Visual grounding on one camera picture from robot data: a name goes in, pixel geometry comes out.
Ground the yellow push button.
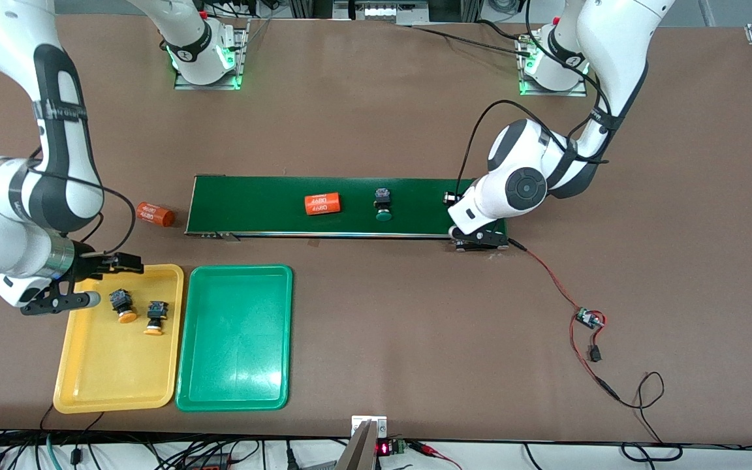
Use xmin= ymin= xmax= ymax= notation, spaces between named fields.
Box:
xmin=143 ymin=300 xmax=169 ymax=337
xmin=108 ymin=289 xmax=138 ymax=324

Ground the yellow plastic tray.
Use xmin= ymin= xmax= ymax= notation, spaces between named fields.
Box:
xmin=53 ymin=264 xmax=185 ymax=415

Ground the green conveyor belt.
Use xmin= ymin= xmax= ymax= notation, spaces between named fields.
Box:
xmin=184 ymin=174 xmax=510 ymax=253

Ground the green plastic tray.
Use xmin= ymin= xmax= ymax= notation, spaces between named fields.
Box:
xmin=175 ymin=264 xmax=294 ymax=413

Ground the small green circuit board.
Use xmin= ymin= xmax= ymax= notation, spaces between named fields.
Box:
xmin=576 ymin=307 xmax=607 ymax=331

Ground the grey device with lights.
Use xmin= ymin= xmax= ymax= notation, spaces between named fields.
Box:
xmin=332 ymin=0 xmax=430 ymax=25

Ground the red clip lead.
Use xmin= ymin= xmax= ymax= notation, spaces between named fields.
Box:
xmin=409 ymin=441 xmax=463 ymax=470

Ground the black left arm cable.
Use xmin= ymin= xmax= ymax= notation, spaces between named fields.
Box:
xmin=458 ymin=0 xmax=612 ymax=196

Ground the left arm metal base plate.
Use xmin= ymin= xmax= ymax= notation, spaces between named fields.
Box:
xmin=518 ymin=31 xmax=589 ymax=98

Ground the long black table cable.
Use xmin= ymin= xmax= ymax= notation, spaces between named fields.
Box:
xmin=409 ymin=20 xmax=537 ymax=56

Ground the teal cable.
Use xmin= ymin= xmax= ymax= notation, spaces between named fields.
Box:
xmin=42 ymin=434 xmax=62 ymax=470

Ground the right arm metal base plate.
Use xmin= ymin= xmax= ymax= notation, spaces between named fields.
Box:
xmin=174 ymin=18 xmax=250 ymax=91

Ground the small silver metal bracket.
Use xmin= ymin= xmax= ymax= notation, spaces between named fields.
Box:
xmin=351 ymin=415 xmax=388 ymax=437

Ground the grey metal post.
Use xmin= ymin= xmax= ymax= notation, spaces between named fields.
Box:
xmin=335 ymin=420 xmax=378 ymax=470

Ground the thin black looped cable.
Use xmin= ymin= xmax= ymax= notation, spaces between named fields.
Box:
xmin=614 ymin=371 xmax=666 ymax=446

